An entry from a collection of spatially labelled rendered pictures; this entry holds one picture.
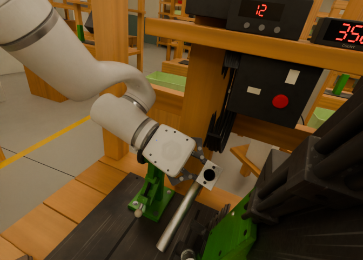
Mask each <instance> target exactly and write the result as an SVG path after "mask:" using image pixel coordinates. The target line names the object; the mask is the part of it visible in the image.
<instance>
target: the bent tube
mask: <svg viewBox="0 0 363 260"><path fill-rule="evenodd" d="M212 166H215V169H213V168H212ZM222 171H223V169H222V168H221V167H219V166H217V165H216V164H214V163H212V162H211V161H209V160H207V162H206V163H205V165H204V167H203V168H202V170H201V172H200V173H199V174H198V177H197V179H196V181H193V183H192V185H191V186H190V188H189V189H188V191H187V193H186V195H185V196H184V198H183V200H182V201H181V203H180V205H179V207H178V208H177V210H176V212H175V213H174V215H173V217H172V218H171V220H170V222H169V224H168V225H167V227H166V229H165V230H164V232H163V234H162V236H161V237H160V239H159V241H158V243H157V244H156V247H157V248H158V249H159V250H160V251H162V252H165V251H166V249H167V248H168V246H169V245H170V243H171V241H172V239H173V237H174V236H175V234H176V232H177V230H178V229H179V227H180V225H181V223H182V221H183V220H184V218H185V216H186V214H187V212H188V211H189V209H190V207H191V205H192V204H193V202H194V200H195V199H196V197H197V195H198V194H199V192H200V190H201V189H202V187H203V186H204V187H206V188H207V189H209V190H210V191H211V190H212V188H213V187H214V185H215V183H216V181H217V179H218V178H219V176H220V174H221V172H222ZM204 181H206V184H204V183H203V182H204ZM202 185H203V186H202Z"/></svg>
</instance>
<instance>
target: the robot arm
mask: <svg viewBox="0 0 363 260"><path fill-rule="evenodd" d="M0 47H1V48H2V49H4V50H5V51H6V52H8V53H9V54H10V55H11V56H13V57H14V58H15V59H17V60H18V61H19V62H21V63H22V64H23V65H25V66H26V67H27V68H28V69H30V70H31V71H32V72H34V73H35V74H36V75H37V76H39V77H40V78H41V79H43V80H44V81H45V82H47V83H48V84H49V85H50V86H52V87H53V88H54V89H56V90H57V91H58V92H59V93H61V94H62V95H63V96H65V97H66V98H68V99H70V100H73V101H76V102H81V101H85V100H87V99H90V98H92V97H94V96H95V95H97V94H99V93H100V92H102V91H103V90H105V89H107V88H109V87H111V86H113V85H115V84H117V83H121V82H124V83H125V85H126V87H127V91H126V93H125V94H124V95H123V96H122V97H120V98H118V97H116V96H114V95H113V94H110V93H108V94H103V95H101V96H100V97H99V98H98V99H97V100H96V101H95V102H94V104H93V105H92V107H91V110H90V117H91V119H92V120H93V121H94V122H96V123H97V124H99V125H100V126H102V127H103V128H105V129H106V130H108V131H109V132H111V133H112V134H114V135H115V136H117V137H119V138H120V139H122V140H123V141H125V142H126V143H127V144H129V145H131V146H132V147H133V148H132V149H133V150H134V151H137V150H140V149H142V150H143V153H142V155H143V156H144V157H145V158H146V159H147V160H148V161H149V162H151V163H152V164H153V165H154V166H156V167H157V168H158V169H160V170H161V171H162V172H164V173H166V175H167V177H168V179H169V181H170V183H171V185H172V186H175V185H177V184H178V183H180V182H182V181H186V180H189V179H193V180H194V181H196V179H197V177H198V175H196V174H193V173H190V172H188V171H187V170H186V169H185V168H184V165H185V163H186V162H187V160H188V159H189V157H190V156H193V157H195V158H197V159H199V160H200V161H201V163H202V164H203V165H205V163H206V162H207V160H208V159H206V158H205V156H204V153H203V149H202V144H203V139H202V138H199V137H189V136H187V135H185V134H183V133H182V132H180V131H178V130H176V129H174V128H172V127H170V126H167V125H165V124H161V125H160V126H159V123H158V122H156V121H155V120H153V119H152V118H150V117H148V116H147V115H146V114H147V112H148V111H149V110H150V109H151V107H152V106H153V104H154V102H155V100H156V93H155V91H154V89H153V87H152V86H151V84H150V82H149V81H148V80H147V78H146V77H145V76H144V74H143V73H142V72H141V71H139V70H138V69H137V68H135V67H133V66H131V65H128V64H125V63H121V62H115V61H98V60H96V59H95V58H94V57H93V56H92V55H91V54H90V52H89V51H88V49H87V48H86V47H85V46H84V44H83V43H82V42H81V41H80V40H79V38H78V37H77V36H76V35H75V33H74V32H73V31H72V30H71V28H70V27H69V26H68V25H67V23H66V22H65V21H64V20H63V19H62V17H61V16H60V14H59V13H58V12H57V11H56V9H55V8H54V7H53V6H52V5H51V3H50V2H49V1H48V0H0ZM196 144H197V152H196V151H194V148H195V146H196ZM180 172H181V173H182V174H184V175H182V176H180V177H178V178H175V177H176V176H177V175H178V174H179V173H180Z"/></svg>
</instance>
